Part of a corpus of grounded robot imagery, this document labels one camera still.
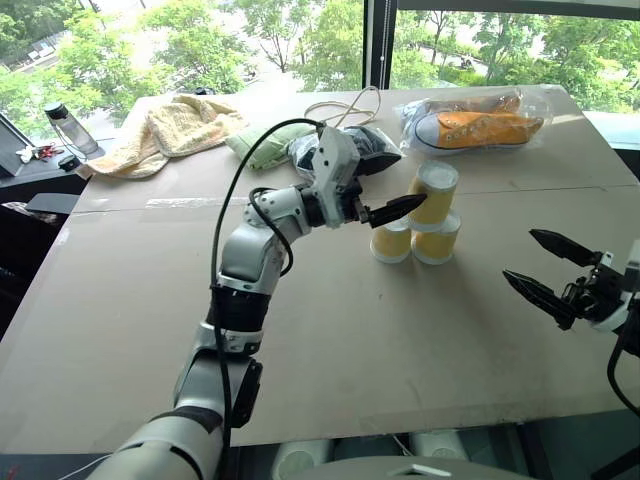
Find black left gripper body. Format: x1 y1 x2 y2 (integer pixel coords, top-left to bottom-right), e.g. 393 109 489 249
342 180 375 227

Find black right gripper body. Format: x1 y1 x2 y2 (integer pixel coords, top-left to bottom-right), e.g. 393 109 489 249
558 260 629 332

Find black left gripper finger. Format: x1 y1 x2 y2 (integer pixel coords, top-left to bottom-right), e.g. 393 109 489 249
367 201 426 230
368 193 429 216

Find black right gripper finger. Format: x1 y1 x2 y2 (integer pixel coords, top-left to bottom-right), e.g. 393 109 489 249
528 228 603 268
501 268 576 331

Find yellow paper cup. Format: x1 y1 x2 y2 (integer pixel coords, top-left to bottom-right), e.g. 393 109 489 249
409 209 463 266
406 161 460 234
369 221 413 265

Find black item in plastic bag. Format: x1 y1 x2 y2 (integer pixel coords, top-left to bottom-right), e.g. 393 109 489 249
286 125 404 178

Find orange sneakers in plastic bag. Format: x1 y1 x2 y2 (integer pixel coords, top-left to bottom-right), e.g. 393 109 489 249
397 87 547 158

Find orange canvas sneaker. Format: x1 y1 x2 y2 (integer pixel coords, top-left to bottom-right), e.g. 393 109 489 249
413 110 545 151
424 93 524 116

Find light green folded cloth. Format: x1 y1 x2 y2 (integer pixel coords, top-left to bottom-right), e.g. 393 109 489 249
224 122 322 173

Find white round container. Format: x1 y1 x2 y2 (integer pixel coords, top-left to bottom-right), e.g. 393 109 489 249
271 438 335 480
408 428 472 462

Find pale yellow towel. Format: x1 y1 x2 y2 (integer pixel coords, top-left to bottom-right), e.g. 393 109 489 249
74 93 250 180

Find clear water bottle black lid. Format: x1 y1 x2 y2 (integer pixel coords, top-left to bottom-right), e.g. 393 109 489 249
43 101 100 158

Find red small object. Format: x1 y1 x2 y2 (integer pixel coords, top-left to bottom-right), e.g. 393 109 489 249
33 143 66 162

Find black side desk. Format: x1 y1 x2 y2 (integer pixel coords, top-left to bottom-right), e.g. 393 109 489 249
0 143 109 342

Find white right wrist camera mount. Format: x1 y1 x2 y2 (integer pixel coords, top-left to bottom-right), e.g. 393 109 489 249
588 250 640 335

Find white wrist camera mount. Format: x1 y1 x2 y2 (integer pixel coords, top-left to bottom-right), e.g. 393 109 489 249
588 250 640 335
298 125 363 231

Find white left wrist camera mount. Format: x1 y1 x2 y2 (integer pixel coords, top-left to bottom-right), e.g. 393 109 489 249
298 125 363 231

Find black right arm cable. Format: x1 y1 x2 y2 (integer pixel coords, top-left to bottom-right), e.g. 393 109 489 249
605 327 640 422

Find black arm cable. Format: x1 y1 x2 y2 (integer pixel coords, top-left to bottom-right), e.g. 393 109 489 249
605 327 640 422
209 118 332 480

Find beige cord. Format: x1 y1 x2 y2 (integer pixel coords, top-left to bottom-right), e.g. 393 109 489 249
303 85 383 131

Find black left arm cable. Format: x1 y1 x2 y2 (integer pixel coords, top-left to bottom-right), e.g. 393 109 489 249
209 118 332 480

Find black window frame post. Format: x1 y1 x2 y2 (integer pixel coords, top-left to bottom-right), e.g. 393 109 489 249
362 0 399 93

